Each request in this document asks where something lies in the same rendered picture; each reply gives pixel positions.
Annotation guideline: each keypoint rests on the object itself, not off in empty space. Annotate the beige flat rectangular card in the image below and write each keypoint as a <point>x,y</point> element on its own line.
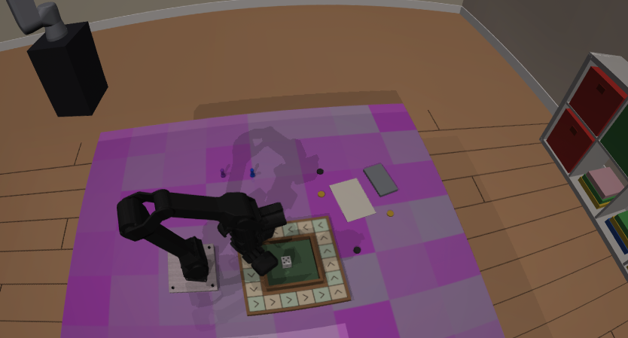
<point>352,199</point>

